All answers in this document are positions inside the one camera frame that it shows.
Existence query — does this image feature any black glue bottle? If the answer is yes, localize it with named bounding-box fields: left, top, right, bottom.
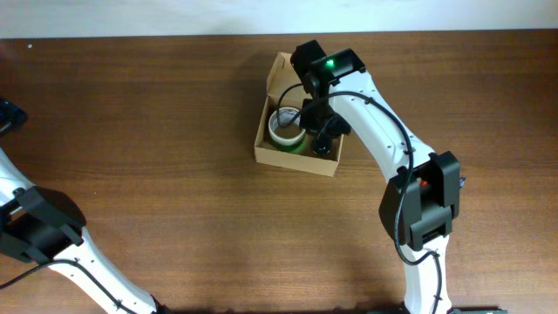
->
left=311, top=136, right=333, bottom=156

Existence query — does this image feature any white tape roll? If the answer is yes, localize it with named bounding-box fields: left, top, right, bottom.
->
left=268, top=107, right=306, bottom=147

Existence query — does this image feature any brown cardboard box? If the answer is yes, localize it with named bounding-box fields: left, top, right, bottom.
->
left=254, top=52, right=344, bottom=177

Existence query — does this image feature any green tape roll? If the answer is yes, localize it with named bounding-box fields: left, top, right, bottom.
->
left=271, top=140, right=307, bottom=154

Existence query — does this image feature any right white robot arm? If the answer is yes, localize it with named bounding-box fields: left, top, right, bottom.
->
left=288, top=40, right=461, bottom=313

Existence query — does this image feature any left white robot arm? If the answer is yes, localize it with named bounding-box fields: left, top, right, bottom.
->
left=1, top=153, right=170, bottom=314

